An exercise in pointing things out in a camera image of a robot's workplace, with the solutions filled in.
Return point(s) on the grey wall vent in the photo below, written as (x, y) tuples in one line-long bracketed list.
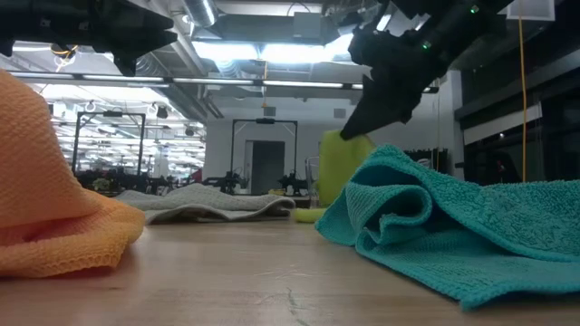
[(269, 112), (340, 113)]

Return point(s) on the grey microfiber towel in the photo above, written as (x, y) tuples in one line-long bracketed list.
[(204, 201)]

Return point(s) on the lime green microfiber towel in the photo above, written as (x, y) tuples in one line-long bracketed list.
[(337, 167)]

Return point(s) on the black table frame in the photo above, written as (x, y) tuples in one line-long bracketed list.
[(301, 202)]

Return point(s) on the red background object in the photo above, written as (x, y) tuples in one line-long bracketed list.
[(196, 175)]

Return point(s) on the silver round ventilation duct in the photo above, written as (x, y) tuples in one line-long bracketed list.
[(201, 11)]

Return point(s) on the grey door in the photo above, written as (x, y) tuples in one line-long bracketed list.
[(267, 167)]

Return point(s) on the black background robot arm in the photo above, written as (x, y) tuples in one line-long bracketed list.
[(292, 183), (226, 182)]

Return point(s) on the white ceiling panel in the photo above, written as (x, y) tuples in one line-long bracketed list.
[(530, 9)]

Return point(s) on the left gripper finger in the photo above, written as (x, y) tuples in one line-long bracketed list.
[(149, 19), (151, 38)]

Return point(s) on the black gantry frame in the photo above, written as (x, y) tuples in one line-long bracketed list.
[(264, 121), (76, 145)]

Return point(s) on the orange microfiber towel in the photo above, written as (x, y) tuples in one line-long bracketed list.
[(45, 181)]

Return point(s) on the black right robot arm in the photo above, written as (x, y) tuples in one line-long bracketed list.
[(462, 22)]

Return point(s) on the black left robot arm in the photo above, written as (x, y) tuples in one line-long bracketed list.
[(27, 22)]

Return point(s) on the long ceiling light strip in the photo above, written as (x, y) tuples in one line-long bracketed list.
[(213, 81)]

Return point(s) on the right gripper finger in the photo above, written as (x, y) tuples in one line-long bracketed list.
[(376, 108)]

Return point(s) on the teal microfiber towel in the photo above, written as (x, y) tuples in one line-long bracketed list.
[(476, 226)]

